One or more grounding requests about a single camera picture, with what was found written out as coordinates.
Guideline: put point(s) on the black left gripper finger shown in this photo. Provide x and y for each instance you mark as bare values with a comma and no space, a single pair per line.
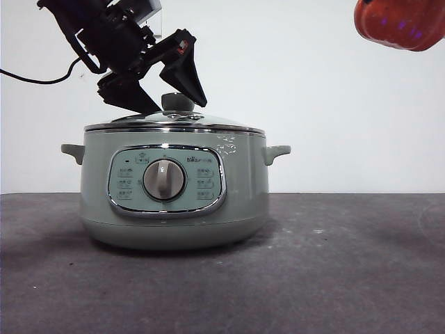
184,73
125,94

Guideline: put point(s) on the glass lid with green knob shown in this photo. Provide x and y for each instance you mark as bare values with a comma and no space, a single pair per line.
175,101

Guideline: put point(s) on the orange toy pumpkin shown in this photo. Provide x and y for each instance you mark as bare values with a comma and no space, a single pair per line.
393,24

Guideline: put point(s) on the pale green electric pot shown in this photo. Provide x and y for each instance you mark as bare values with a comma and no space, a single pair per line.
174,229

